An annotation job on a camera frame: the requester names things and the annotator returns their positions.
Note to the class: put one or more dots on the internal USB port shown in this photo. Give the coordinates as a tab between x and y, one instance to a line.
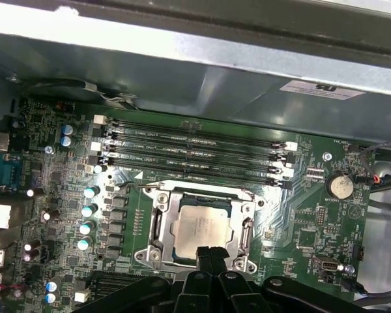
327	264

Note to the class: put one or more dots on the white label sticker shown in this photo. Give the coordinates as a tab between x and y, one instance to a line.
322	88

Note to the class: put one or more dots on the metal socket cover frame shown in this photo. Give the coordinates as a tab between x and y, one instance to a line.
170	215

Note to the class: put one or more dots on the CPU with silver top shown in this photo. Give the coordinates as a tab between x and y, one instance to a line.
198	228

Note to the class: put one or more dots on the blue serial port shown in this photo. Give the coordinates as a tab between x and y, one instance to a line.
8	171

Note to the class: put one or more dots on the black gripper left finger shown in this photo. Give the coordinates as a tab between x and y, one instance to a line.
195	293

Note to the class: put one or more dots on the CPU socket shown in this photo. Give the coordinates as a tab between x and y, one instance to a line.
143	257

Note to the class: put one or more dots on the open PC case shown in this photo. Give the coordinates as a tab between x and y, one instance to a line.
215	84

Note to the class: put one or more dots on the RAM slot with black latches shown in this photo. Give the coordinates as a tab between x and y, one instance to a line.
195	148
190	172
133	276

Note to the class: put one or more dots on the RAM slot with white latches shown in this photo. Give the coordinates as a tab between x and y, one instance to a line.
124	285
195	160
195	136

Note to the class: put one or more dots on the green motherboard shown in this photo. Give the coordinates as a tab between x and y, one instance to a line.
312	208

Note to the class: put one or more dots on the silver coin battery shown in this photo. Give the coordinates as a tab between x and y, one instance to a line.
340	186

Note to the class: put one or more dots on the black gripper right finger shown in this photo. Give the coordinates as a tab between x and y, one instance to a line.
234	293

